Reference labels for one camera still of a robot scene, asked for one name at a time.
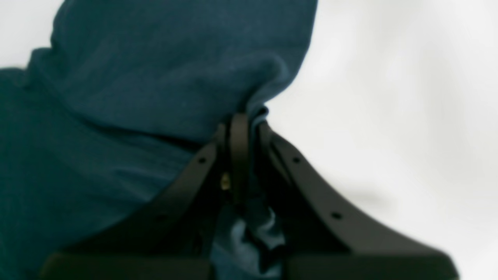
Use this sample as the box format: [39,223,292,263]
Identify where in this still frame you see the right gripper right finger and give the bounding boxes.
[257,122,459,280]

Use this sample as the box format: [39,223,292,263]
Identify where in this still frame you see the dark navy t-shirt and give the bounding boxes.
[1,0,318,280]

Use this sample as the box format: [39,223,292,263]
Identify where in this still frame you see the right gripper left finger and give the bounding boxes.
[40,114,249,280]

